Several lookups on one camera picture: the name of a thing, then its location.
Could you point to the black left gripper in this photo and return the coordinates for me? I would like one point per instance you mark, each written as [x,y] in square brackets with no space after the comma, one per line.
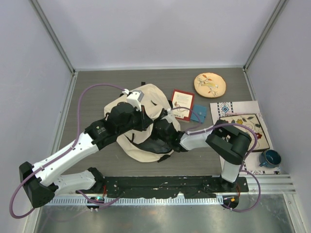
[145,121]

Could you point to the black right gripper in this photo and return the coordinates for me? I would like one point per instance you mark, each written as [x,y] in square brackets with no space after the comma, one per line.
[152,128]

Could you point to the cream canvas backpack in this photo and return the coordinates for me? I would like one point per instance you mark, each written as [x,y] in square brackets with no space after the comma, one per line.
[139,145]

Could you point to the red bordered book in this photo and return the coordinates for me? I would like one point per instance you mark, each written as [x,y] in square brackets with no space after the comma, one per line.
[182,103]

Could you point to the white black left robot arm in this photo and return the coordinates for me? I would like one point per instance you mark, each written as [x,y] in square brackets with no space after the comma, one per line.
[42,181]

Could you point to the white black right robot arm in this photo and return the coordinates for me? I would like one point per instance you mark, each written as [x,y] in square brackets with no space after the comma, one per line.
[224,138]

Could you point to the small blue wallet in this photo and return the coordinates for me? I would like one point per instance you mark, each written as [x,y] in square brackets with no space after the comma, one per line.
[199,113]

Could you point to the round bird pattern plate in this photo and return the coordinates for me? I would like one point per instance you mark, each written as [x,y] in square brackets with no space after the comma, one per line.
[210,85]

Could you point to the square flower pattern plate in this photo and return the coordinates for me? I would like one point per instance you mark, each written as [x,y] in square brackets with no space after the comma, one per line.
[252,122]

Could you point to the patterned white placemat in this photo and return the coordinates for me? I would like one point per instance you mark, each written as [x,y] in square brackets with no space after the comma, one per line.
[222,109]

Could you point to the blue ceramic mug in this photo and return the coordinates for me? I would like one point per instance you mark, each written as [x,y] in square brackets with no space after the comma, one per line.
[269,159]

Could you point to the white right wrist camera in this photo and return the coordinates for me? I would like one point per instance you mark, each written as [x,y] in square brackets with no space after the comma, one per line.
[170,117]

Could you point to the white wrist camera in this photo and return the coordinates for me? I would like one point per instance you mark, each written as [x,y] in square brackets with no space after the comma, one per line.
[170,117]
[134,98]

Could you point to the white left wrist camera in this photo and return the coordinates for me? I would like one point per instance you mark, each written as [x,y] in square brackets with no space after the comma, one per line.
[134,98]

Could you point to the black mounting base plate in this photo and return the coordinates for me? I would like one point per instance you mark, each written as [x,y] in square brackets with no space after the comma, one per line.
[164,187]

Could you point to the white slotted cable duct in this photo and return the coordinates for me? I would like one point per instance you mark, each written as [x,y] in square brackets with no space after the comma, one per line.
[179,200]

